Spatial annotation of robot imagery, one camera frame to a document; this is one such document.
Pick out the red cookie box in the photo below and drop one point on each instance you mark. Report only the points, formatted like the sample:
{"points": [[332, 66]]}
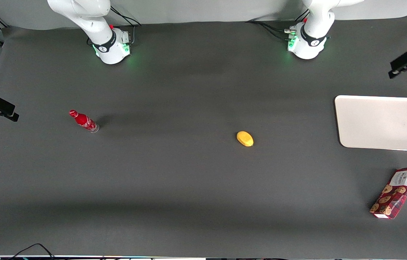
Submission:
{"points": [[395, 193]]}

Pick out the white rectangular tray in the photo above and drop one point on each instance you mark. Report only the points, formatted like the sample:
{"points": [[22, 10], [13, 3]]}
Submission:
{"points": [[380, 122]]}

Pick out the red cola bottle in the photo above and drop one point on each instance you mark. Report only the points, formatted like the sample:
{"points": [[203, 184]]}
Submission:
{"points": [[83, 121]]}

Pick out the yellow lemon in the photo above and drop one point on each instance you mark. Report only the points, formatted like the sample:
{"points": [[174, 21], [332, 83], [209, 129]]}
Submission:
{"points": [[245, 138]]}

